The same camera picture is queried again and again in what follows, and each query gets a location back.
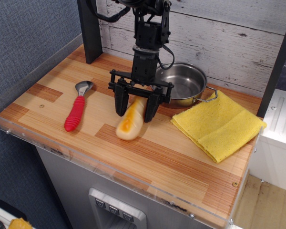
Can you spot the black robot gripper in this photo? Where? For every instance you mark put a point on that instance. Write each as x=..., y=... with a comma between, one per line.
x=141, y=81

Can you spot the cream bread bun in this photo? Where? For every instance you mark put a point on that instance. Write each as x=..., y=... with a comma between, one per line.
x=133, y=119

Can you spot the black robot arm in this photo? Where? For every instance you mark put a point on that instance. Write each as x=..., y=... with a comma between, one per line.
x=151, y=31

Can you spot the small steel pot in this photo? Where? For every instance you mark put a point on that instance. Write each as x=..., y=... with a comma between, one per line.
x=189, y=82

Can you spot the yellow folded cloth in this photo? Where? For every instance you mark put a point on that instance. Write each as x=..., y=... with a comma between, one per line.
x=219, y=127

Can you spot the grey toy fridge cabinet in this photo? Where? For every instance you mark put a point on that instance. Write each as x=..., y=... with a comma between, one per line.
x=72, y=183

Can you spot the silver dispenser panel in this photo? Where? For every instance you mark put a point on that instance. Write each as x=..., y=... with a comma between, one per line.
x=111, y=213

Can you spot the white side unit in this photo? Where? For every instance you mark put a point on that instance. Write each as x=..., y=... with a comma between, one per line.
x=268, y=162

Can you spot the black and orange object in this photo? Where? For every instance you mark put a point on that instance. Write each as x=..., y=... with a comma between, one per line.
x=9, y=213

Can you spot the red handled metal spoon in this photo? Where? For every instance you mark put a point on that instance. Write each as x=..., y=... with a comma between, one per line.
x=75, y=115

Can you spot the dark left post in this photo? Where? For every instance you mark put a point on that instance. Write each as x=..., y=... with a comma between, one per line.
x=90, y=30

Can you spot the dark post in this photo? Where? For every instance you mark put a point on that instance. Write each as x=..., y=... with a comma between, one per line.
x=273, y=80
x=90, y=30

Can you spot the clear acrylic guard rail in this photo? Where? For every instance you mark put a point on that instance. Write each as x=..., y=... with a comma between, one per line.
x=161, y=162

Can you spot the dark right post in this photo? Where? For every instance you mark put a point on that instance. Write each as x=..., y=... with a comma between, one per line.
x=273, y=80

